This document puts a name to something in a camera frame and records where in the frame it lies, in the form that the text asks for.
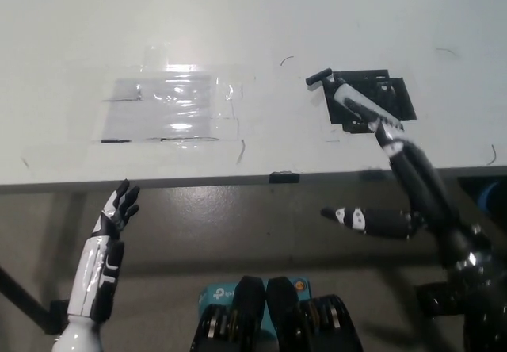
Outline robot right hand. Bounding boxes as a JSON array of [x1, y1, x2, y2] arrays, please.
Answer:
[[320, 116, 493, 270]]

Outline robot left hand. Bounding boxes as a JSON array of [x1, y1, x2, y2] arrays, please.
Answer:
[[66, 178, 141, 322]]

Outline white air pump black handle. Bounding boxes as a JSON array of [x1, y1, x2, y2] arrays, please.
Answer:
[[305, 67, 404, 131]]

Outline black robot body blocks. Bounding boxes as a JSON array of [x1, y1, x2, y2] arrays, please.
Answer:
[[189, 274, 364, 352]]

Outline blue round object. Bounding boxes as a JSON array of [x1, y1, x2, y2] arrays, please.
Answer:
[[478, 181, 507, 215]]

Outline black table leg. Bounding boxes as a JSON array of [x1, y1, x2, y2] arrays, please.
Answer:
[[0, 263, 71, 335], [414, 281, 456, 318]]

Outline black tape patch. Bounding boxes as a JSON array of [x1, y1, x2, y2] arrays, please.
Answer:
[[323, 68, 417, 135]]

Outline teal router box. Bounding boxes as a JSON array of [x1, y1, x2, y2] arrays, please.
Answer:
[[196, 276, 314, 335]]

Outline clear taped plastic sheet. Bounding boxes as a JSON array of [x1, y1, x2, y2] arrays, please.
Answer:
[[90, 64, 245, 143]]

